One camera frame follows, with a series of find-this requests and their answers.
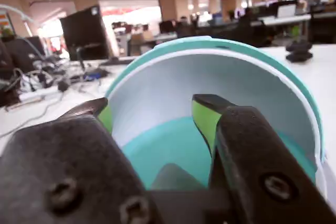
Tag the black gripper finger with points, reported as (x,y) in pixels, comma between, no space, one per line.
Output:
(52,166)
(257,158)

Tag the teal whale-shaped bin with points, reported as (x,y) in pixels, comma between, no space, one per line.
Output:
(170,140)

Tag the white power strip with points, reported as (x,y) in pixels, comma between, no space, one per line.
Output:
(36,94)

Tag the black lumpy object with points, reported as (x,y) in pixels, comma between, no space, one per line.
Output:
(299,51)

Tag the dark office chair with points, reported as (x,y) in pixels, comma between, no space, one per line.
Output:
(15,56)

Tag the black computer monitor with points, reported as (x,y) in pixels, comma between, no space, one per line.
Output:
(84,32)

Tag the white curved tube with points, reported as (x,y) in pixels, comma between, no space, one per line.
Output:
(18,11)

